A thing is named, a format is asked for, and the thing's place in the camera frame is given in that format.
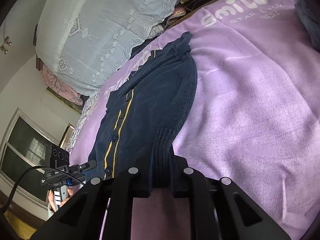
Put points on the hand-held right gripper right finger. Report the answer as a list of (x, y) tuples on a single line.
[(180, 180)]

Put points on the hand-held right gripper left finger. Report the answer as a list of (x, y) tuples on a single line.
[(141, 185)]

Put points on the navy knit cardigan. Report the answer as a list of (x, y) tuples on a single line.
[(140, 110)]

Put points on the person's left hand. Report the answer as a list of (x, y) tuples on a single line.
[(66, 197)]

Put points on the wooden framed picture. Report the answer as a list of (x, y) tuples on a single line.
[(67, 136)]

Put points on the white framed window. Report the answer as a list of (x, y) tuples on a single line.
[(25, 150)]

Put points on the purple floral sheet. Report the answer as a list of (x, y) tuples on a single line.
[(83, 115)]

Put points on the pink floral blanket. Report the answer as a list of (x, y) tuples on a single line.
[(58, 85)]

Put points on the purple printed bed sheet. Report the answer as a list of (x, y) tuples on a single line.
[(250, 117)]

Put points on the white lace cover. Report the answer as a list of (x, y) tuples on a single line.
[(100, 30)]

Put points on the grey knit cloth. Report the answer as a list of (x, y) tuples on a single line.
[(308, 20)]

